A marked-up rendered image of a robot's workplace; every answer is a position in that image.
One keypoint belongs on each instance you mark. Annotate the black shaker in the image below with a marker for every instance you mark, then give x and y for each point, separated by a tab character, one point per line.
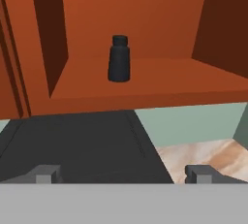
119	60

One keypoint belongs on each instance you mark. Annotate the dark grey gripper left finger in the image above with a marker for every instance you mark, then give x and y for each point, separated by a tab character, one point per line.
45	171

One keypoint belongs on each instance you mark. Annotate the dark grey appliance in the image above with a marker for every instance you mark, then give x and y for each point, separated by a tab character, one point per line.
80	147

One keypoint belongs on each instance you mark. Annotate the orange-brown wall cabinet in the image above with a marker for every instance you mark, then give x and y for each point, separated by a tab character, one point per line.
155	40

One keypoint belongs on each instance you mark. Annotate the orange-brown cabinet door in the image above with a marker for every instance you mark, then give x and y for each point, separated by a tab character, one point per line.
11	56

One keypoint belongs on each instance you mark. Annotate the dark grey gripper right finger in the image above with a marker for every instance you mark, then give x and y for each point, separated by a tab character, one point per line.
202	171

